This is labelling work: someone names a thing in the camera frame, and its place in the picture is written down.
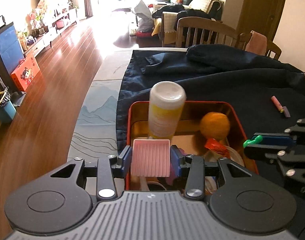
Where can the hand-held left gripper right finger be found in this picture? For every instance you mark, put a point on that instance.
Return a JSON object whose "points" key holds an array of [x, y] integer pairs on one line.
{"points": [[176, 160]]}

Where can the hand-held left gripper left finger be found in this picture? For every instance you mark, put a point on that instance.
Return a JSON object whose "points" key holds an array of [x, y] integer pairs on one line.
{"points": [[126, 160]]}

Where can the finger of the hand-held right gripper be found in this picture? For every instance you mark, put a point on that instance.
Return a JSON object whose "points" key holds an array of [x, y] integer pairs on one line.
{"points": [[267, 151], [275, 139]]}

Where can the purple dinosaur toy car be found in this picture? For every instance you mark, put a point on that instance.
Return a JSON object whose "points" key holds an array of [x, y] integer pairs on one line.
{"points": [[183, 152]]}

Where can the green plastic clip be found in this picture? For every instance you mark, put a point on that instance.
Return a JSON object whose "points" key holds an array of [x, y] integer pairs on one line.
{"points": [[252, 141]]}

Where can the pink ridged soap dish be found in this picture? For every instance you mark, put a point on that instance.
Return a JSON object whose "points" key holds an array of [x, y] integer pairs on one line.
{"points": [[151, 158]]}

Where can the red plastic wrapper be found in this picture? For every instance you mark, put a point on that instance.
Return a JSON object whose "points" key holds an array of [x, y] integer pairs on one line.
{"points": [[215, 146]]}

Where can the orange metal tin tray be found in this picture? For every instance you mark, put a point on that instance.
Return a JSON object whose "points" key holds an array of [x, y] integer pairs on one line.
{"points": [[192, 120]]}

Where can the orange fruit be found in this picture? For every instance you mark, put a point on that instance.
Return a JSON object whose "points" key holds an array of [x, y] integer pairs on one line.
{"points": [[215, 126]]}

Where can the purple chalk stick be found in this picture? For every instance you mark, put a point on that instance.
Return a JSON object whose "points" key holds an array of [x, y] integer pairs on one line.
{"points": [[285, 112]]}

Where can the clear tape roll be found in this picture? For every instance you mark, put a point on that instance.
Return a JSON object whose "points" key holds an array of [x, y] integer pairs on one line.
{"points": [[236, 155]]}

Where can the pink chalk stick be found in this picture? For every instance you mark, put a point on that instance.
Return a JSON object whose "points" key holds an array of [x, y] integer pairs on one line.
{"points": [[277, 103]]}

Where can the white yellow plastic bottle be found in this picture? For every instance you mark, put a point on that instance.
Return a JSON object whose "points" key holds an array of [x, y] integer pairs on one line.
{"points": [[165, 115]]}

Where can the light blue printed table mat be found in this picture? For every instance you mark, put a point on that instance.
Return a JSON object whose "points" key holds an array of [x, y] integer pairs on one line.
{"points": [[97, 105]]}

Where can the dark blue cloth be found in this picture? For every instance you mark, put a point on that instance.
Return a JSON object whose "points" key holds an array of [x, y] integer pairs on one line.
{"points": [[217, 80]]}

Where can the wooden chair with towel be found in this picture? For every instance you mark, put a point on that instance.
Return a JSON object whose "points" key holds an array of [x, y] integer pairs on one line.
{"points": [[273, 48]]}

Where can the pink towel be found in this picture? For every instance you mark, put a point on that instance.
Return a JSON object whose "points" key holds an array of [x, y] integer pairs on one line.
{"points": [[256, 42]]}

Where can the red floor cushion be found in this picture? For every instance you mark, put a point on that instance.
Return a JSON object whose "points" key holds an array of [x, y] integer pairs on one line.
{"points": [[143, 34]]}

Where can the wooden slat-back chair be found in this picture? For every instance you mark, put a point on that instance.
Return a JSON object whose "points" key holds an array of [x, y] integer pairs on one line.
{"points": [[207, 27]]}

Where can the blue trash bin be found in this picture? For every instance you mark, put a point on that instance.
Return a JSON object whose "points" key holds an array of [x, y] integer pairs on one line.
{"points": [[5, 110]]}

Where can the orange printed gift box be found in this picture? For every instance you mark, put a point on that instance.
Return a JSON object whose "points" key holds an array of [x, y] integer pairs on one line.
{"points": [[26, 73]]}

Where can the yellow cloth covered chair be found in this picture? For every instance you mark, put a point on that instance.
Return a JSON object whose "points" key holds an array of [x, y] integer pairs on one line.
{"points": [[168, 27]]}

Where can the wooden door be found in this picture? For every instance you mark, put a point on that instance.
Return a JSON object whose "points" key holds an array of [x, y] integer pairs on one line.
{"points": [[260, 7]]}

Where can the white low media cabinet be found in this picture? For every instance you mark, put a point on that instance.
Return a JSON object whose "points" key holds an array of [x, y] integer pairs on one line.
{"points": [[50, 37]]}

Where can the white plastic bag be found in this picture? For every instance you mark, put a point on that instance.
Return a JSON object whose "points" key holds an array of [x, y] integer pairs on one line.
{"points": [[143, 15]]}

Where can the dark clothes pile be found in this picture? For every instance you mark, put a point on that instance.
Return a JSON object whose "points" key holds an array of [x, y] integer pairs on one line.
{"points": [[192, 12]]}

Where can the dark flat screen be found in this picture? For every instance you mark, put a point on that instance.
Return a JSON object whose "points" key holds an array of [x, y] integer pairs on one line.
{"points": [[8, 47]]}

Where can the pink flower arrangement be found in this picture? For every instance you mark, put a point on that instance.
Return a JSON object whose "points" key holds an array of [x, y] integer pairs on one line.
{"points": [[36, 20]]}

